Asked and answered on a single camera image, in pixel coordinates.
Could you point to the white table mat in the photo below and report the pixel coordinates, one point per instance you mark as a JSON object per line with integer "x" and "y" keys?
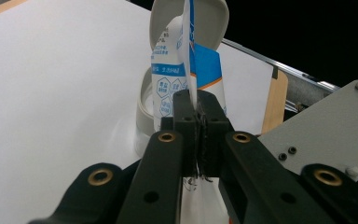
{"x": 59, "y": 93}

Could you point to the white and blue pouch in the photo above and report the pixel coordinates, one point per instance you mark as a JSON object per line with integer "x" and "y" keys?
{"x": 171, "y": 71}

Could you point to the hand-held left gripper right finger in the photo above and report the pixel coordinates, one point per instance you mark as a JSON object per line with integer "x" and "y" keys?
{"x": 245, "y": 174}

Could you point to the white lidded container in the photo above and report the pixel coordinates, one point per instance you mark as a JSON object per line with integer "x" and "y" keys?
{"x": 208, "y": 21}

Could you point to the black tape strip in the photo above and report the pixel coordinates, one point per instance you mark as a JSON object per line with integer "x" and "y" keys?
{"x": 275, "y": 72}

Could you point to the aluminium rail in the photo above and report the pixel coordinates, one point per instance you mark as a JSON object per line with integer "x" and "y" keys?
{"x": 292, "y": 70}

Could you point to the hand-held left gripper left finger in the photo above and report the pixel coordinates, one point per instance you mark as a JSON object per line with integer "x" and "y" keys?
{"x": 167, "y": 174}

